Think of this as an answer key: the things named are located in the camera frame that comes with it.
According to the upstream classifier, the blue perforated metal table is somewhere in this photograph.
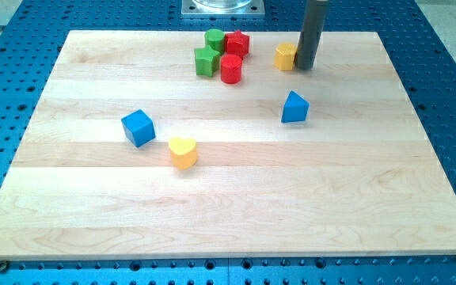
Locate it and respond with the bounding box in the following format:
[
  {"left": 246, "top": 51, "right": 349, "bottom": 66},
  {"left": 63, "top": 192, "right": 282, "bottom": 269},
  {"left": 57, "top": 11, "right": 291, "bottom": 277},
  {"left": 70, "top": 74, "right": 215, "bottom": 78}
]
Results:
[{"left": 0, "top": 1, "right": 456, "bottom": 284}]

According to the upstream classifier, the green star block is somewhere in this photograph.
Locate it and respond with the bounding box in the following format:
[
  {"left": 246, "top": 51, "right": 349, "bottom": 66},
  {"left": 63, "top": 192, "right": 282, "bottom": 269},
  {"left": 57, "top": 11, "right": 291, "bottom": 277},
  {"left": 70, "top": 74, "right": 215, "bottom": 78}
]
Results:
[{"left": 194, "top": 46, "right": 221, "bottom": 77}]

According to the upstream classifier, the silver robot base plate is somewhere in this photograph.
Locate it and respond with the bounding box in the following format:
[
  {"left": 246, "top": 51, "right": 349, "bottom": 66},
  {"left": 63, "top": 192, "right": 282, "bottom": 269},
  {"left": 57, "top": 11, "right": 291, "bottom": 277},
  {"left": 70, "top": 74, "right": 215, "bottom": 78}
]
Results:
[{"left": 181, "top": 0, "right": 265, "bottom": 17}]

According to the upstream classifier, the yellow hexagon block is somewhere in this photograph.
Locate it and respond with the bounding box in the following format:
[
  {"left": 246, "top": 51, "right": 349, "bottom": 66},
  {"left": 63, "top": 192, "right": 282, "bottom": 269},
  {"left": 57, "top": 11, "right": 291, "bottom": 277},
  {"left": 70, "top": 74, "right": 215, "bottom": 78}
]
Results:
[{"left": 274, "top": 43, "right": 297, "bottom": 71}]

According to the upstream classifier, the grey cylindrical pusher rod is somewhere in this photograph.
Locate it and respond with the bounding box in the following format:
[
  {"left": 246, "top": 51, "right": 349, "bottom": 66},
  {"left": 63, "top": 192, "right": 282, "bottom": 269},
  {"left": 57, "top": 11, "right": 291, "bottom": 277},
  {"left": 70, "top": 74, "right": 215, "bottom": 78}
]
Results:
[{"left": 294, "top": 0, "right": 329, "bottom": 70}]

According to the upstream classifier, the blue cube block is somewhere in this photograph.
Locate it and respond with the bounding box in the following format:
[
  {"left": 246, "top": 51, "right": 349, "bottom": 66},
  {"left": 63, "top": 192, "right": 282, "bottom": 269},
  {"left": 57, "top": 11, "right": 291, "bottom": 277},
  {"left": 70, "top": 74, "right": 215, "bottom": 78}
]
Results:
[{"left": 121, "top": 109, "right": 156, "bottom": 147}]

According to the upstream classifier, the yellow heart block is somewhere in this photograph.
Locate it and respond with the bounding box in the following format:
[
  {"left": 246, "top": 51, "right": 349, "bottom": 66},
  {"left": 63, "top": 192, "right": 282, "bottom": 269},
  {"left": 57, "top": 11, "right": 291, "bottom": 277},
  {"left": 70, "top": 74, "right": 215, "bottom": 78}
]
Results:
[{"left": 168, "top": 138, "right": 198, "bottom": 170}]

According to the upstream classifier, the red cylinder block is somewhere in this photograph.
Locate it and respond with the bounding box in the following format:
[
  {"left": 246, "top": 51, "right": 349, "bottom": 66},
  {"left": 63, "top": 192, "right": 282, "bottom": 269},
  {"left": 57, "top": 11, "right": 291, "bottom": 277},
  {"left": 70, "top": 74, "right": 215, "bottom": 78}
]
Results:
[{"left": 221, "top": 54, "right": 243, "bottom": 84}]

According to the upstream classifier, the light wooden board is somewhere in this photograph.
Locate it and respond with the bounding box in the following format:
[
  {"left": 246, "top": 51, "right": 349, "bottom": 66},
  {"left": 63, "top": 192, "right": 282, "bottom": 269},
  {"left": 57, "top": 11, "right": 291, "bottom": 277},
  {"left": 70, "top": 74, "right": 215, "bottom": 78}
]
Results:
[{"left": 0, "top": 30, "right": 456, "bottom": 260}]

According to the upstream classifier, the green cylinder block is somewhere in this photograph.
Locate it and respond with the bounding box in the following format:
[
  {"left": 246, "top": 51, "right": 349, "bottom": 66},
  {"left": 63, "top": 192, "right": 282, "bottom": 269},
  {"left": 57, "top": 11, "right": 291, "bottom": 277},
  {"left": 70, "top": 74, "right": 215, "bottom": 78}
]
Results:
[{"left": 204, "top": 28, "right": 225, "bottom": 54}]

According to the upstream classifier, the red star block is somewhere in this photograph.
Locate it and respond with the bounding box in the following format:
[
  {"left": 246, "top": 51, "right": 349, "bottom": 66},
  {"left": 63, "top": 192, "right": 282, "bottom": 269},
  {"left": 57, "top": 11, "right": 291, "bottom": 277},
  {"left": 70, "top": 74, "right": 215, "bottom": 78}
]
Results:
[{"left": 225, "top": 30, "right": 250, "bottom": 59}]

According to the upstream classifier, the blue triangle block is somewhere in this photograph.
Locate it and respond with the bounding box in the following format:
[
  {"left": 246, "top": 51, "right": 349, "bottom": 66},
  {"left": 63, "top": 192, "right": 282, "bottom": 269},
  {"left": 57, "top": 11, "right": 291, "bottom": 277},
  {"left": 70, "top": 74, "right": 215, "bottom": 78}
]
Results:
[{"left": 281, "top": 90, "right": 310, "bottom": 123}]

